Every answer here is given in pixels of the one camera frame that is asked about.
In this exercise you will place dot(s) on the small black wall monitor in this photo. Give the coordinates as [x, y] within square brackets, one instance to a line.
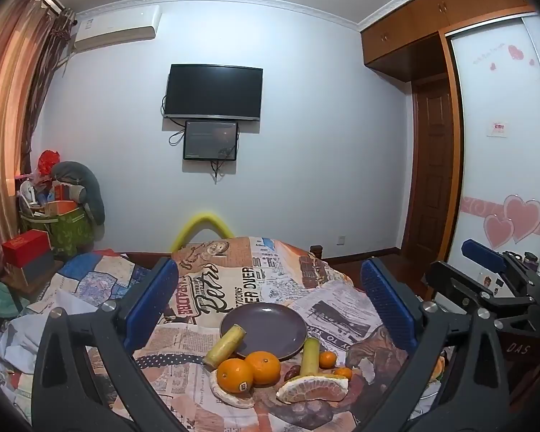
[210, 140]

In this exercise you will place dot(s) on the green storage box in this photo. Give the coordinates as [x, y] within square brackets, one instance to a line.
[67, 231]

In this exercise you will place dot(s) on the wooden overhead cabinet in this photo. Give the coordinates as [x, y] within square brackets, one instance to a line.
[423, 22]

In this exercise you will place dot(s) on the red grape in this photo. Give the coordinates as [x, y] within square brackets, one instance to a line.
[292, 372]

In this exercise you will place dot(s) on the yellow foam tube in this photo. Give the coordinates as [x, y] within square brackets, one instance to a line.
[202, 218]

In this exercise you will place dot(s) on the newspaper print blanket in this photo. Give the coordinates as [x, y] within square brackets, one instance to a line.
[261, 279]

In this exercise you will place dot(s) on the black wall television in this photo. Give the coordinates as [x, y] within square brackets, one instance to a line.
[213, 92]

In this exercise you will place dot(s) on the white wardrobe door with hearts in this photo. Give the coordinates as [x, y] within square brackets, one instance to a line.
[504, 144]

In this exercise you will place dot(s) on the short yellow sugarcane piece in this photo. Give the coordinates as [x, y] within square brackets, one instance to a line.
[225, 346]

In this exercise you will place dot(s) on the large orange with sticker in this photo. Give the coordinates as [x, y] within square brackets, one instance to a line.
[235, 375]

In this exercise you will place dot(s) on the grey box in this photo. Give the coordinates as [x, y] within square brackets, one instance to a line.
[38, 271]

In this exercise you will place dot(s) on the blue patchwork quilt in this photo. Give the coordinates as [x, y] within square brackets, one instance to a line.
[99, 274]

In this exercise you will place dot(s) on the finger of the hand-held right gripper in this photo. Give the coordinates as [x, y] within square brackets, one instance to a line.
[481, 254]
[468, 290]

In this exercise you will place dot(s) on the small tangerine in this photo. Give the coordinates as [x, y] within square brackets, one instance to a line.
[327, 360]
[343, 372]

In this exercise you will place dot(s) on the white air conditioner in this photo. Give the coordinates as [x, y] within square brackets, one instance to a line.
[117, 24]

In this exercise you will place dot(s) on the dark purple plate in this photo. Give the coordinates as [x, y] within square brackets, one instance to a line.
[270, 326]

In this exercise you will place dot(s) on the brown wooden door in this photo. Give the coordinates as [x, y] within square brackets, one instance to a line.
[432, 166]

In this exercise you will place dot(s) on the long pale sugarcane piece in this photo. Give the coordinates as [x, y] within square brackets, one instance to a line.
[309, 355]

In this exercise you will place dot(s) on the wooden bed post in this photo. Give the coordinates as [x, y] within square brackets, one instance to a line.
[316, 251]

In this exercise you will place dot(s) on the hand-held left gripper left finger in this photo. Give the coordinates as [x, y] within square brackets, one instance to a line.
[150, 306]

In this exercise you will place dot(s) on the grey plush pillow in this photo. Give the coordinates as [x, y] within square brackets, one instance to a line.
[87, 184]

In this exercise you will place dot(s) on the white cloth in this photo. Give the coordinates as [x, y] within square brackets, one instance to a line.
[15, 337]

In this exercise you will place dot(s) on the red plastic bag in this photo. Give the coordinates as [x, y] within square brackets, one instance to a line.
[48, 161]

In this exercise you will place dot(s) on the red box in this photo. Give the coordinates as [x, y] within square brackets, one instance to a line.
[24, 246]

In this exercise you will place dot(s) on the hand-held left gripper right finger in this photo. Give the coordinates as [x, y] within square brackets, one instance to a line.
[387, 306]

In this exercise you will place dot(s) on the orange striped curtain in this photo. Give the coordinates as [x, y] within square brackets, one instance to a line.
[9, 121]

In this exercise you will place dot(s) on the peeled pomelo segment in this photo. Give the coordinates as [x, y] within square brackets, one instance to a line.
[312, 389]

